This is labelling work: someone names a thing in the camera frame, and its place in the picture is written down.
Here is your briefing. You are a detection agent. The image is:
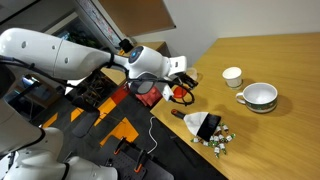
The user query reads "white green ceramic mug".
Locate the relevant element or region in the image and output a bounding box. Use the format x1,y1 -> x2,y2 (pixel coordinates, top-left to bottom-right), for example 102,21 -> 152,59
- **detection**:
235,82 -> 278,113

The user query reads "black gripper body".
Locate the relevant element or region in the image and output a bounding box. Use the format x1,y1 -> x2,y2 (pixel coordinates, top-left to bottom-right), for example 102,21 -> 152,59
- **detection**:
163,73 -> 192,100

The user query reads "orange cloth on chair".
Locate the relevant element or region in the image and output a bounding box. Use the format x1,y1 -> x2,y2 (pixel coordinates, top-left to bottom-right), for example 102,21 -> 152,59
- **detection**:
136,87 -> 162,106

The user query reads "cork bulletin board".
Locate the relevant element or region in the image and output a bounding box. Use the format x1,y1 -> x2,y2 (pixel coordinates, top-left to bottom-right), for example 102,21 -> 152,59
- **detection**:
98,0 -> 175,36

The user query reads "white paper cup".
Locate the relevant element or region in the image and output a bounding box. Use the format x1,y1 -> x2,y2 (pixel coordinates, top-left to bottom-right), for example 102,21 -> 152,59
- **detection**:
222,67 -> 242,89

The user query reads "white cable on floor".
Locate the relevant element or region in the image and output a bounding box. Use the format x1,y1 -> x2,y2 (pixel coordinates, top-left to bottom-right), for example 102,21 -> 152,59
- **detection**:
146,115 -> 159,155

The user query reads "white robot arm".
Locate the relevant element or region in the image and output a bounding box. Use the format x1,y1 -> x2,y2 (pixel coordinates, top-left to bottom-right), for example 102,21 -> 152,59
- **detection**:
0,28 -> 187,180

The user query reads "red plastic lid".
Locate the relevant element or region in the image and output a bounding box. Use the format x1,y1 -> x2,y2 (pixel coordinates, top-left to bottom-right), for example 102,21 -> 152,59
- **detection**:
173,86 -> 187,98

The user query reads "clear plastic cup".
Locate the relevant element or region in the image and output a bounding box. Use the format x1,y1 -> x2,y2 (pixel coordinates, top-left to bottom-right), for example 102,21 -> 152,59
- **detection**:
186,67 -> 198,81

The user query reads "orange handled clamp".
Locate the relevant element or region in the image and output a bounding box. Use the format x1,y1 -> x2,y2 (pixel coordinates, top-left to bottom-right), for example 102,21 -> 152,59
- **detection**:
134,150 -> 147,173
113,137 -> 126,155

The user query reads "wooden side desk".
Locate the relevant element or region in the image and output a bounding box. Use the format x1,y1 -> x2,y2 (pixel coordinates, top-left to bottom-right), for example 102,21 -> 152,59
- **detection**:
101,41 -> 170,86

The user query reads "white black dustpan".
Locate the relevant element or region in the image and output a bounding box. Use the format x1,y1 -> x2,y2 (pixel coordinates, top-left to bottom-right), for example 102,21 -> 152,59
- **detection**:
171,109 -> 221,141

